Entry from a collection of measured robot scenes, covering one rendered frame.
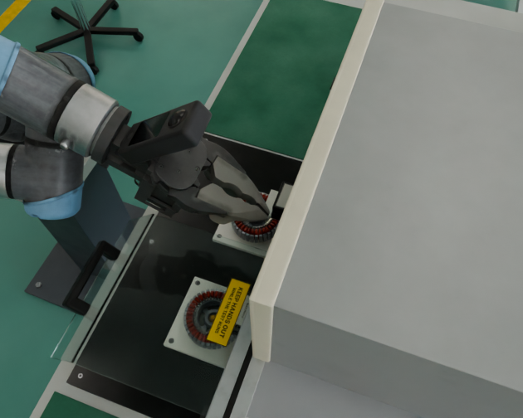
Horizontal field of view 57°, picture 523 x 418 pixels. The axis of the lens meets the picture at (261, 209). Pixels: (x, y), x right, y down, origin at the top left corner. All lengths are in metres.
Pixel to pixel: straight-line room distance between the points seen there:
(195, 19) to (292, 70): 1.46
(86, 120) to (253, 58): 0.93
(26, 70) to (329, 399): 0.50
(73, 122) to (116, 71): 2.03
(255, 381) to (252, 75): 0.95
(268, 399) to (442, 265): 0.27
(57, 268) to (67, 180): 1.33
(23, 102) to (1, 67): 0.04
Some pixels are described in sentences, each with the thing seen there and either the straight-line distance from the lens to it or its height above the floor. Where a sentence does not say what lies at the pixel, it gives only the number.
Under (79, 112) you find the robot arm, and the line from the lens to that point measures 0.56.
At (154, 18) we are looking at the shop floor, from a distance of 2.84.
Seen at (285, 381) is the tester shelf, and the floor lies 1.11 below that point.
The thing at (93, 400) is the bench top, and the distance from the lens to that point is 1.02.
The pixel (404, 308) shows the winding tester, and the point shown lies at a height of 1.32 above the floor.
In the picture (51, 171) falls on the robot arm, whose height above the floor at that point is 1.20.
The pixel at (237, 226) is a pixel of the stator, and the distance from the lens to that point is 1.02.
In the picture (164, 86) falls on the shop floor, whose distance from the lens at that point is 2.45.
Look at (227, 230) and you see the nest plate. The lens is 1.05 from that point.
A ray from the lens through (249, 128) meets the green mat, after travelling 1.25.
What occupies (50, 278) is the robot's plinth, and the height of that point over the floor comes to 0.02.
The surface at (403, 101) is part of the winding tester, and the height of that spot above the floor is 1.32.
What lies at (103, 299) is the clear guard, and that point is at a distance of 0.73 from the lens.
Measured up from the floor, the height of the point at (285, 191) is 0.92.
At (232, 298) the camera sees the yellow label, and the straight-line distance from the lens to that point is 0.69.
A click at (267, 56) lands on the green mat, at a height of 0.75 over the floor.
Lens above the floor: 1.71
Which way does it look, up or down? 60 degrees down
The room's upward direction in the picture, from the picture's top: straight up
